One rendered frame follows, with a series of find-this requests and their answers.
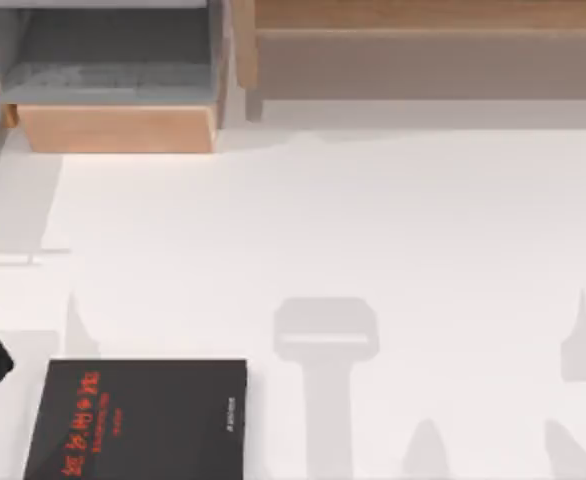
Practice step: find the pale wooden drawer front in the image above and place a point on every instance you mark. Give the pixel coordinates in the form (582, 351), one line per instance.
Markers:
(115, 129)

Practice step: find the wooden open shelf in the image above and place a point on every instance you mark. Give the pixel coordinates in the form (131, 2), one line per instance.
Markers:
(423, 55)

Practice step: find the black book with red lettering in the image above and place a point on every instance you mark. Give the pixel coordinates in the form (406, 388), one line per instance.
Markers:
(143, 425)

